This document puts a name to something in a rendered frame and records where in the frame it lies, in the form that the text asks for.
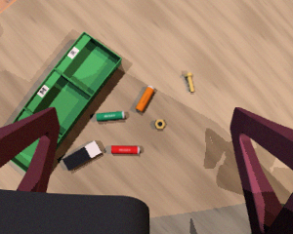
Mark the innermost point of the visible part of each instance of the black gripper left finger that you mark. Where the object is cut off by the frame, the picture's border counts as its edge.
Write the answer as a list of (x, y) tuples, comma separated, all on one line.
[(16, 137)]

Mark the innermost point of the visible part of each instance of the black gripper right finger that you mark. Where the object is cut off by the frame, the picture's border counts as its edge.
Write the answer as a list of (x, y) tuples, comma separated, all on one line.
[(266, 215)]

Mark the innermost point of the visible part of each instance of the orange aa battery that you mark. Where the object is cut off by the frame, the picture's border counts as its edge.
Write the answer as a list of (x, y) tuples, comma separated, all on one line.
[(145, 98)]

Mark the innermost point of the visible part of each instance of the green divided tray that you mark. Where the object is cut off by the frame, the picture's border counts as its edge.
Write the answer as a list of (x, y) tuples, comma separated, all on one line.
[(84, 64)]

